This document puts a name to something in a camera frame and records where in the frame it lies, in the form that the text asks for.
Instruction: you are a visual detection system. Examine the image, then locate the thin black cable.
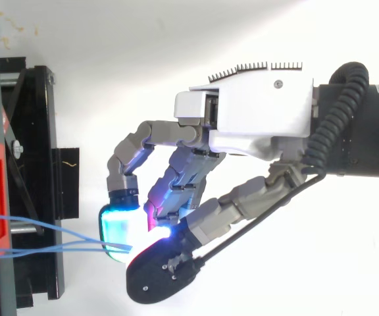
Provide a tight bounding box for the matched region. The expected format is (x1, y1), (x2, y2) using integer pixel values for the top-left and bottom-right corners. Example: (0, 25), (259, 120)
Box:
(193, 173), (322, 265)

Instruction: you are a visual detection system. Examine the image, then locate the black stand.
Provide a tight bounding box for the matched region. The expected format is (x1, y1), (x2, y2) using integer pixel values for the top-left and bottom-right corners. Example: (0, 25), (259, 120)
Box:
(0, 8), (80, 316)

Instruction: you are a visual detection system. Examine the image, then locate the blue cable bundle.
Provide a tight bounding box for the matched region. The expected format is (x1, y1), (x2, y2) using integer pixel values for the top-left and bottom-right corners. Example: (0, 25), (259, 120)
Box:
(0, 214), (133, 257)

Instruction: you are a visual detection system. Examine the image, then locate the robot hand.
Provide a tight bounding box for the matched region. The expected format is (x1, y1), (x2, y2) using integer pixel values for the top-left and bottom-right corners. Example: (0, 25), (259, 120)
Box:
(97, 61), (320, 305)

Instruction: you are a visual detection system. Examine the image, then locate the black coiled cable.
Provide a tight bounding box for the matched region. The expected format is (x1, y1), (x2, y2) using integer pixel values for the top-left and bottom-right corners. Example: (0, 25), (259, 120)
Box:
(301, 61), (370, 179)

